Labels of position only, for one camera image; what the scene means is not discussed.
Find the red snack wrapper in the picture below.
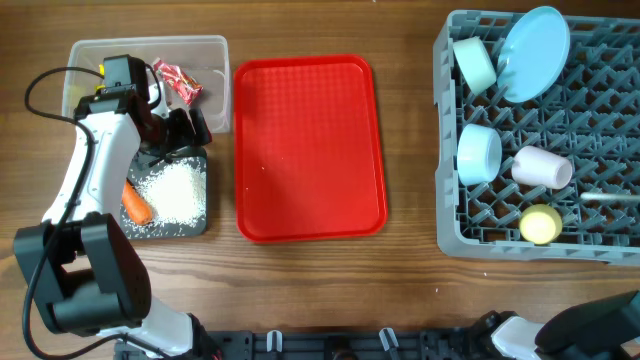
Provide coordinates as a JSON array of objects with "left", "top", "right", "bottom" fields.
[{"left": 152, "top": 58, "right": 204, "bottom": 105}]

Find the white rice pile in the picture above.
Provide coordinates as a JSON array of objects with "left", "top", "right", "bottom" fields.
[{"left": 127, "top": 156, "right": 208, "bottom": 234}]

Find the orange carrot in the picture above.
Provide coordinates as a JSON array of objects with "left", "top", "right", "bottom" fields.
[{"left": 122, "top": 181, "right": 153, "bottom": 225}]

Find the blue bowl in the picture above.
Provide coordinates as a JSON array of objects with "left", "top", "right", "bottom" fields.
[{"left": 456, "top": 124, "right": 502, "bottom": 186}]

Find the green bowl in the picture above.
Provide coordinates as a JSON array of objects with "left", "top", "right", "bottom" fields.
[{"left": 453, "top": 37, "right": 497, "bottom": 95}]

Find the pink cup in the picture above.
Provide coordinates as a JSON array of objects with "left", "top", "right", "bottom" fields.
[{"left": 511, "top": 146, "right": 574, "bottom": 190}]

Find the light blue plate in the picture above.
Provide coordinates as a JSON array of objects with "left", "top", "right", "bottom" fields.
[{"left": 497, "top": 6, "right": 571, "bottom": 103}]

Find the yellow cup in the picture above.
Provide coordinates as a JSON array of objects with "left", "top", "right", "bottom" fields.
[{"left": 519, "top": 204, "right": 563, "bottom": 245}]

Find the white plastic spoon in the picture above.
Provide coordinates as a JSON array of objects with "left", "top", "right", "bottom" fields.
[{"left": 580, "top": 192, "right": 640, "bottom": 203}]

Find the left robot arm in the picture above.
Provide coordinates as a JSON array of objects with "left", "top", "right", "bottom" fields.
[{"left": 14, "top": 85, "right": 221, "bottom": 359}]

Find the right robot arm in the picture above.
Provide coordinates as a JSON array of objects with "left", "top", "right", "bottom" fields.
[{"left": 465, "top": 290, "right": 639, "bottom": 360}]

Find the black waste tray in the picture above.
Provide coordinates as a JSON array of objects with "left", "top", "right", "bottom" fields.
[{"left": 117, "top": 144, "right": 209, "bottom": 239}]

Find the clear plastic waste bin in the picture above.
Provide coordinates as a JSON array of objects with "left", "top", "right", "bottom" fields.
[{"left": 68, "top": 35, "right": 232, "bottom": 133}]

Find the grey dishwasher rack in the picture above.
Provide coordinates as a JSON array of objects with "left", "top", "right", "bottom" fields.
[{"left": 433, "top": 10, "right": 639, "bottom": 266}]

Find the red serving tray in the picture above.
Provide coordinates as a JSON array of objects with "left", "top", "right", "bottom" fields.
[{"left": 234, "top": 55, "right": 388, "bottom": 244}]

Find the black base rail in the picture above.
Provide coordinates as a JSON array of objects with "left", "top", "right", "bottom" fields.
[{"left": 113, "top": 327, "right": 557, "bottom": 360}]

